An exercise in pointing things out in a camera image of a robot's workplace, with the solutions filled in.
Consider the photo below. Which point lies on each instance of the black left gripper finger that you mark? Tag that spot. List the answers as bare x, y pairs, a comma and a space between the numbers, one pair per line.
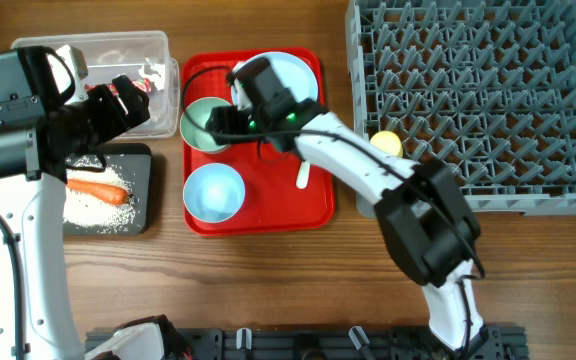
123, 91
139, 112

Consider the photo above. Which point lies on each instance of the light blue rice bowl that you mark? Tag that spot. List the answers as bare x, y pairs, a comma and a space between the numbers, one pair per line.
214, 193

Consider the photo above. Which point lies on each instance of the black food waste tray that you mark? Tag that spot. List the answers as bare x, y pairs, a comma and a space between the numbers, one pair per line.
134, 162

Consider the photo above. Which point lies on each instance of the small white tissue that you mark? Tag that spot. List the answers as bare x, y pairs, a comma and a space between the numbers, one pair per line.
155, 74

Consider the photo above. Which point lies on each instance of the red plastic tray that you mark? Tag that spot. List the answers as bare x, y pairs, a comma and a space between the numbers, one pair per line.
272, 202

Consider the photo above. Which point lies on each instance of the red snack wrapper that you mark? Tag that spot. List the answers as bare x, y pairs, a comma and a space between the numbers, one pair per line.
142, 84

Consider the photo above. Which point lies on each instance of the orange carrot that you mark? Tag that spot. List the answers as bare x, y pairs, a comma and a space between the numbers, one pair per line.
110, 194

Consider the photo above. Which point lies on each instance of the clear plastic bin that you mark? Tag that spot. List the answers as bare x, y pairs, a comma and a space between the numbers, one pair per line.
109, 54

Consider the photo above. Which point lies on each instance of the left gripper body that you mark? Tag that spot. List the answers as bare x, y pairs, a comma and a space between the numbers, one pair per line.
94, 121

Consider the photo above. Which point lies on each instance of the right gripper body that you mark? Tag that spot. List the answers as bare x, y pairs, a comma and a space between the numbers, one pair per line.
236, 123

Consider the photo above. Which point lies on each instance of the yellow plastic cup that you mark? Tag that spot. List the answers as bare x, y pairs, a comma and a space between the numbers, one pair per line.
388, 142

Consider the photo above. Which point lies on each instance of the white rice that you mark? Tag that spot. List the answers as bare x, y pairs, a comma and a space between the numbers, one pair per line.
85, 212

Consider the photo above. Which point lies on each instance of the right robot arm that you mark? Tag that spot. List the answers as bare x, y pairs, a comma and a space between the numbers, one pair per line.
428, 227

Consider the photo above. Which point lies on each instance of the grey dishwasher rack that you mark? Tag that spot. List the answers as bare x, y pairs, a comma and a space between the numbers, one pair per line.
487, 87

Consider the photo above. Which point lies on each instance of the white plastic spoon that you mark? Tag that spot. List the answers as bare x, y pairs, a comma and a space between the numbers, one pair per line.
303, 175

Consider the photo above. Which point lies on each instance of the light blue plate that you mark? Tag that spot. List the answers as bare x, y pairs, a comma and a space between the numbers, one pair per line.
293, 72

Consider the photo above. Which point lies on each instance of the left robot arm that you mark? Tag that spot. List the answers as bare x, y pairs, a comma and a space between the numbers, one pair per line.
46, 115

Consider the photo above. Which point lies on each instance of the mint green bowl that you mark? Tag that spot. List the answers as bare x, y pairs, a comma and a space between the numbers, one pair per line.
193, 121

